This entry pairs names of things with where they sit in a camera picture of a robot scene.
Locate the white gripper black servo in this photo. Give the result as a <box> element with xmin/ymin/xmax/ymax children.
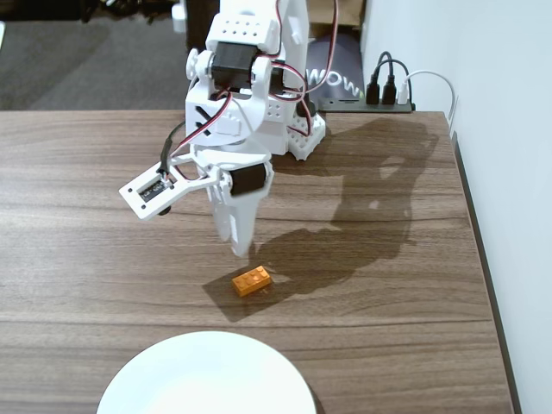
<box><xmin>191</xmin><ymin>144</ymin><xmax>276</xmax><ymax>260</ymax></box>

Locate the orange lego block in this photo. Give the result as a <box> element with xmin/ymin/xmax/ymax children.
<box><xmin>231</xmin><ymin>265</ymin><xmax>274</xmax><ymax>298</ymax></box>

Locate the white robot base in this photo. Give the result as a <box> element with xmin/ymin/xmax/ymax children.
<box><xmin>284</xmin><ymin>110</ymin><xmax>327</xmax><ymax>162</ymax></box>

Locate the white round plate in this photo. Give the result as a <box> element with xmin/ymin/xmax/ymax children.
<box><xmin>95</xmin><ymin>330</ymin><xmax>318</xmax><ymax>414</ymax></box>

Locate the black power strip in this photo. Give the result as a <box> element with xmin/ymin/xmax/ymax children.
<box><xmin>317</xmin><ymin>97</ymin><xmax>417</xmax><ymax>114</ymax></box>

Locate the dark bag white lettering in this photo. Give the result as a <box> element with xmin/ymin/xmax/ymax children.
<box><xmin>304</xmin><ymin>23</ymin><xmax>367</xmax><ymax>103</ymax></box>

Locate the dark brown cabinet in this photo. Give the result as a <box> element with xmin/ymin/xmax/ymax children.
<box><xmin>185</xmin><ymin>0</ymin><xmax>223</xmax><ymax>53</ymax></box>

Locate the small white container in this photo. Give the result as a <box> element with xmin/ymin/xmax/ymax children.
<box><xmin>171</xmin><ymin>3</ymin><xmax>187</xmax><ymax>34</ymax></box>

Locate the brown paper bag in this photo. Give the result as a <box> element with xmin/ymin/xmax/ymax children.
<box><xmin>308</xmin><ymin>0</ymin><xmax>367</xmax><ymax>28</ymax></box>

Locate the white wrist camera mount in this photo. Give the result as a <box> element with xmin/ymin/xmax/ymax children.
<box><xmin>119</xmin><ymin>161</ymin><xmax>216</xmax><ymax>223</ymax></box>

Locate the black camera cable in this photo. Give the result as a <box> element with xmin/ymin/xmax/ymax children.
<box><xmin>159</xmin><ymin>122</ymin><xmax>187</xmax><ymax>176</ymax></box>

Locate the red white servo wire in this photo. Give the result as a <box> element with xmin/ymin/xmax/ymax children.
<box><xmin>166</xmin><ymin>88</ymin><xmax>247</xmax><ymax>182</ymax></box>

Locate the black plug with cable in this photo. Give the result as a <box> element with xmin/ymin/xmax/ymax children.
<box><xmin>365</xmin><ymin>60</ymin><xmax>411</xmax><ymax>107</ymax></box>
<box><xmin>377</xmin><ymin>51</ymin><xmax>398</xmax><ymax>107</ymax></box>

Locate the white plug with cable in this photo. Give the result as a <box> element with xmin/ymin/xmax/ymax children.
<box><xmin>397</xmin><ymin>69</ymin><xmax>459</xmax><ymax>135</ymax></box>

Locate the red servo wire long loop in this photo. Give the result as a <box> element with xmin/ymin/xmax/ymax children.
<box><xmin>301</xmin><ymin>0</ymin><xmax>342</xmax><ymax>96</ymax></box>

